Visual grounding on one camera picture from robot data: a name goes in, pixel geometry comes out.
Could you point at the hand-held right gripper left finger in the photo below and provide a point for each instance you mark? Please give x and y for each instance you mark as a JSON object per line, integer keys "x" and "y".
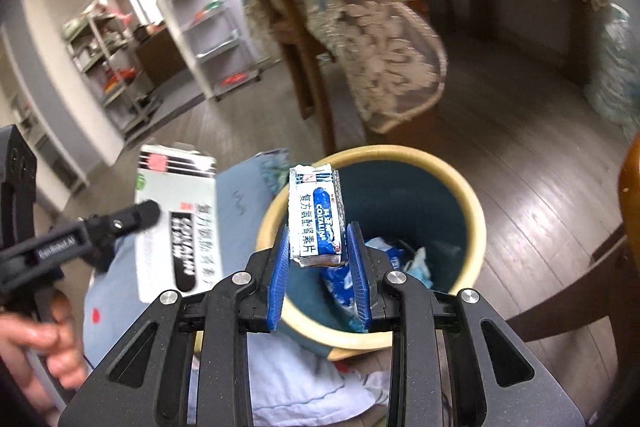
{"x": 277, "y": 287}

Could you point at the wooden chair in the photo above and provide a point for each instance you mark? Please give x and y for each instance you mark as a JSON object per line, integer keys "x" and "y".
{"x": 632, "y": 187}
{"x": 295, "y": 47}

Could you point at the clear plastic package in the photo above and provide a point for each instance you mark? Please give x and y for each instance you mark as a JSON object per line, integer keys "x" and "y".
{"x": 617, "y": 72}

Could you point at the grey metal shelf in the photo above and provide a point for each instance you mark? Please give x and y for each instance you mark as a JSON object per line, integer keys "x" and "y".
{"x": 105, "y": 72}

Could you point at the person's left hand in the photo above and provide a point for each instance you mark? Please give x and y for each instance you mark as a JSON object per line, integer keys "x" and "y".
{"x": 20, "y": 332}

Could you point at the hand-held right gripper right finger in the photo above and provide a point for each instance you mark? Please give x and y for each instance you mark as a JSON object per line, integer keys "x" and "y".
{"x": 357, "y": 277}

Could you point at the brown wooden cabinet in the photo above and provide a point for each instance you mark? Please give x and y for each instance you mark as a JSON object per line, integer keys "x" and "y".
{"x": 157, "y": 57}

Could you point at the yellow rimmed teal bin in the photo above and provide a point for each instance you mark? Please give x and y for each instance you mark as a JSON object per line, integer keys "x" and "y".
{"x": 470, "y": 232}

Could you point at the white medicine box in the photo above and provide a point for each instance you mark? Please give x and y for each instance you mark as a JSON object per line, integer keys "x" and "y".
{"x": 170, "y": 217}

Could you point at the white storage rack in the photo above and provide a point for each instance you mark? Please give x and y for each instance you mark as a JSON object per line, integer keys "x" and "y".
{"x": 210, "y": 22}

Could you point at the blue purple snack wrapper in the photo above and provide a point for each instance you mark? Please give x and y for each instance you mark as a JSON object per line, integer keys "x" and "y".
{"x": 340, "y": 292}

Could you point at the light blue blanket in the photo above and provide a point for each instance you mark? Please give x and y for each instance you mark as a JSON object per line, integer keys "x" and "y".
{"x": 295, "y": 377}

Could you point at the silver blue blister pack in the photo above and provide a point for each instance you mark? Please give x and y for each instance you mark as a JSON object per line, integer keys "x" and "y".
{"x": 317, "y": 212}

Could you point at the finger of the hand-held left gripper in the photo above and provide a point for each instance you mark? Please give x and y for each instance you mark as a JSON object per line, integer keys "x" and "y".
{"x": 135, "y": 217}

